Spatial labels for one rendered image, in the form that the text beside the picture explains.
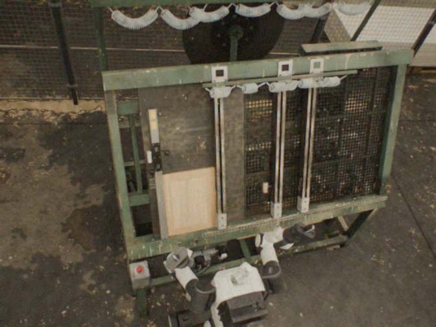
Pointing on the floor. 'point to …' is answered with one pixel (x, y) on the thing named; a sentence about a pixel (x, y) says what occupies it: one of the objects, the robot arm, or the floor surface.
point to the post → (141, 302)
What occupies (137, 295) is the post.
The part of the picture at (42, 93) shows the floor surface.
